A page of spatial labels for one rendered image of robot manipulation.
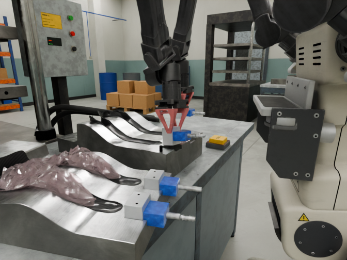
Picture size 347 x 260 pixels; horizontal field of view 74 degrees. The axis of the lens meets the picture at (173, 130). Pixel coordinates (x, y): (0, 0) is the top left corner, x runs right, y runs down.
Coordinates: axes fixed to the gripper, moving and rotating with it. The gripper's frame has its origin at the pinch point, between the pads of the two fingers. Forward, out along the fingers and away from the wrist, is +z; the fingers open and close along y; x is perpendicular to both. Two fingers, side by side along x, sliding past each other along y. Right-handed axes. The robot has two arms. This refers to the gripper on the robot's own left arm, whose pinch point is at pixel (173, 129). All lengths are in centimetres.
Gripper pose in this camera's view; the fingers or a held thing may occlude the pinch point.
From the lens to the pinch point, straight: 70.9
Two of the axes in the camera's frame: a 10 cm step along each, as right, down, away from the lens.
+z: 0.5, 10.0, 0.8
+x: 8.6, 0.0, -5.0
